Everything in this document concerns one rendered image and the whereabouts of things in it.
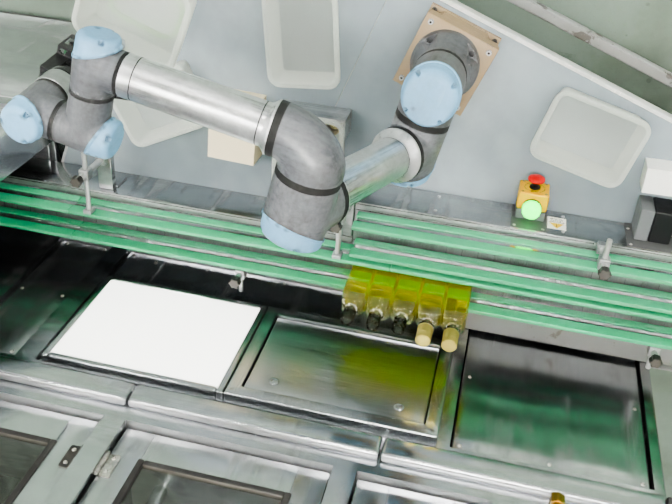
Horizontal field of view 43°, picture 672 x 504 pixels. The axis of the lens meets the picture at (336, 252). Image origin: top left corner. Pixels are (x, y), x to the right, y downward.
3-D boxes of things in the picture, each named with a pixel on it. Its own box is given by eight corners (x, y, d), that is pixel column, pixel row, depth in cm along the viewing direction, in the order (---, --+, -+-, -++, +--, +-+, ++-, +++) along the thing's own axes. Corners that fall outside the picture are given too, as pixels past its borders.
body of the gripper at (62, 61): (74, 30, 162) (40, 57, 153) (114, 50, 162) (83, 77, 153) (68, 63, 167) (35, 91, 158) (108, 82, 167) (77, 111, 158)
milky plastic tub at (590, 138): (560, 74, 191) (560, 87, 184) (653, 112, 191) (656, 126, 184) (526, 139, 201) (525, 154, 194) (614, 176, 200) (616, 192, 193)
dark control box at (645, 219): (630, 222, 204) (633, 239, 197) (639, 193, 200) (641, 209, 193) (666, 228, 203) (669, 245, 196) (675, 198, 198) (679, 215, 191)
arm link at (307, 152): (354, 138, 132) (59, 35, 133) (335, 197, 138) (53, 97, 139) (367, 111, 142) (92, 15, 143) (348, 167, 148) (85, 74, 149)
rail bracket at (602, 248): (592, 248, 196) (593, 279, 185) (599, 221, 192) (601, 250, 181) (609, 251, 195) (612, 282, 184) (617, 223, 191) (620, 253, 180)
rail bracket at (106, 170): (110, 181, 228) (69, 220, 209) (106, 123, 219) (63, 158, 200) (127, 184, 227) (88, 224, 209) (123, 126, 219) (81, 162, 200)
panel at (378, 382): (109, 284, 221) (41, 364, 192) (108, 274, 219) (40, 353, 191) (453, 350, 206) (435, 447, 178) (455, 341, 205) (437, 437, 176)
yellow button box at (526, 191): (515, 203, 208) (514, 217, 202) (521, 176, 204) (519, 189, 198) (544, 208, 207) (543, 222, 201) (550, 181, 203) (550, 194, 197)
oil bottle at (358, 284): (357, 268, 213) (338, 316, 195) (358, 249, 210) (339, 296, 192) (379, 272, 212) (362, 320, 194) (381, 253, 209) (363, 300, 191)
